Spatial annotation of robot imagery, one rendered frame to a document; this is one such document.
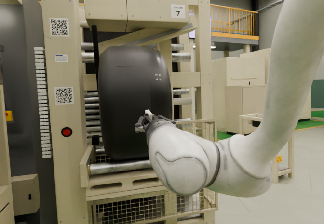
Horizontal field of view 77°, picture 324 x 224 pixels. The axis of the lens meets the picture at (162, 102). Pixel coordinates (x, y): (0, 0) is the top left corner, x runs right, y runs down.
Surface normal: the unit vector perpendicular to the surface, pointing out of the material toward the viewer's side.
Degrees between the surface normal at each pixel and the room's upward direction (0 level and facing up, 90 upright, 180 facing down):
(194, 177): 96
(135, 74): 64
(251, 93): 90
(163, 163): 70
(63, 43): 90
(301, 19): 117
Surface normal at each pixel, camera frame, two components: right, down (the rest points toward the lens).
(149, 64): 0.16, -0.53
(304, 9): -0.74, 0.42
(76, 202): 0.22, 0.06
